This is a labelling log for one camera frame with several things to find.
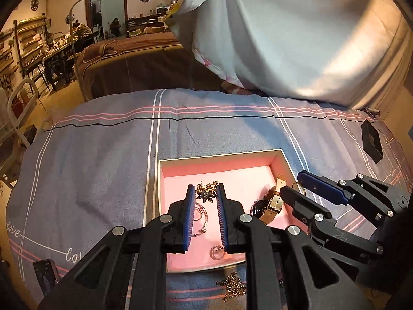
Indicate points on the white metal chair frame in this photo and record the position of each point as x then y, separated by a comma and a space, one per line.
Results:
30, 83

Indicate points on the wooden framed mirror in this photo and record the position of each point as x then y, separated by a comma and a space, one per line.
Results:
106, 9

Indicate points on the small black box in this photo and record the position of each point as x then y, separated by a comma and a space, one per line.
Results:
371, 142

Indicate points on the brown bed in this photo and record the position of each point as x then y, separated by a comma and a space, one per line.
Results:
135, 67

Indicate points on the silver bangle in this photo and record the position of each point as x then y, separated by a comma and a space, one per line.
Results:
200, 211

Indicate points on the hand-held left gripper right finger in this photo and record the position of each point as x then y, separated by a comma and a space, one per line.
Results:
223, 219

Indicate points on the grey striped bedsheet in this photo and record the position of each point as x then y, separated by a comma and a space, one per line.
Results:
96, 168

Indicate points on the dark dining table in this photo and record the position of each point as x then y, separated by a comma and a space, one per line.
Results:
48, 59

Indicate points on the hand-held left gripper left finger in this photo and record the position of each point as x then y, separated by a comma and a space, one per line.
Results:
189, 219

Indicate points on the white duvet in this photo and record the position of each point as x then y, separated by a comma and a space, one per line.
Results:
290, 38

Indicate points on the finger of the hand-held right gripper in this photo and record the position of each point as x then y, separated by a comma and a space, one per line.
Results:
319, 187
296, 203

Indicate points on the wooden sideboard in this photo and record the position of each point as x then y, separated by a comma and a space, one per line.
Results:
138, 22

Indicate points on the white box with pink lining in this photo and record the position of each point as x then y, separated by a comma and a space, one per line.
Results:
245, 180

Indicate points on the dark flower brooch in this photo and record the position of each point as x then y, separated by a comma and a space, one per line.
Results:
206, 197

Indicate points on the wall shelves with goods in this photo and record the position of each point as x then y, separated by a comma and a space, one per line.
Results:
29, 38

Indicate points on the black phone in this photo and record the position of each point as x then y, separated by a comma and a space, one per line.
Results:
45, 274

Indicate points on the round wall clock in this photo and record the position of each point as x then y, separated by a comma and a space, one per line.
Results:
34, 4

